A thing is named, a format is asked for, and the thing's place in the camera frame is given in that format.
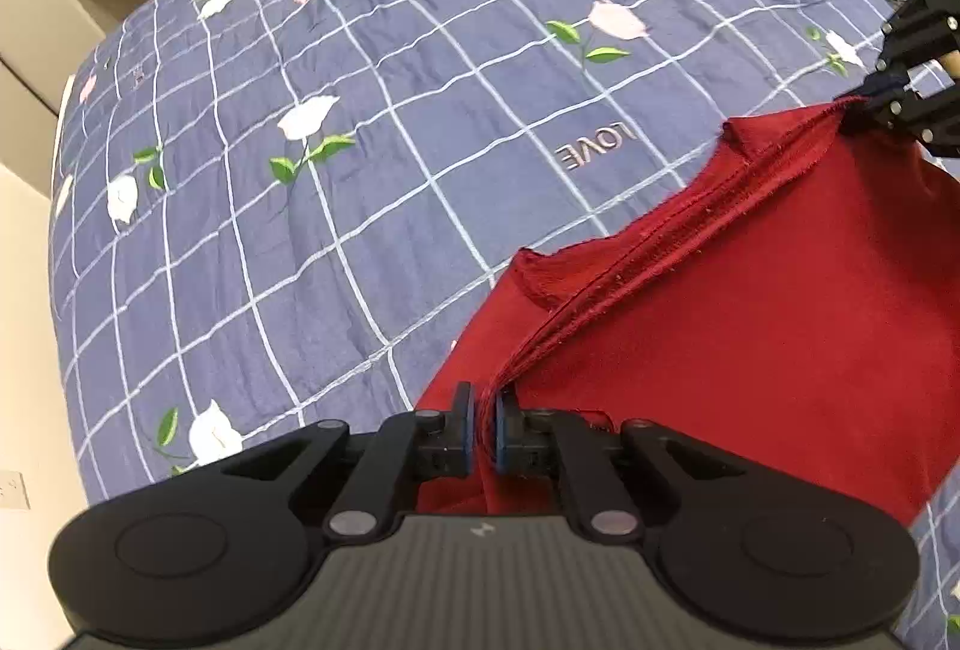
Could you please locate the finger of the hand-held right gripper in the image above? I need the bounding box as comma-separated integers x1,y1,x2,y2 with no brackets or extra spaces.
835,71,960,161
876,0,960,75

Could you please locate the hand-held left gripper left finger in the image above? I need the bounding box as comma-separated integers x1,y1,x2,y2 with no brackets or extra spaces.
223,381,476,542

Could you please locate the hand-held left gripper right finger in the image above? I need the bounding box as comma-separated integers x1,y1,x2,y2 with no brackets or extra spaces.
491,387,745,541

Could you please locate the red long-sleeved sweater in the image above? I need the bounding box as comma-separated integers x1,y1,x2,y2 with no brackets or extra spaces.
414,98,960,532

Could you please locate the blue checked floral quilt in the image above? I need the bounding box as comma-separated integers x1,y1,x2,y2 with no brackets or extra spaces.
49,0,960,650

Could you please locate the white wall socket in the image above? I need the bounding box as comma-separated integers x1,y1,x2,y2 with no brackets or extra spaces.
0,468,31,511

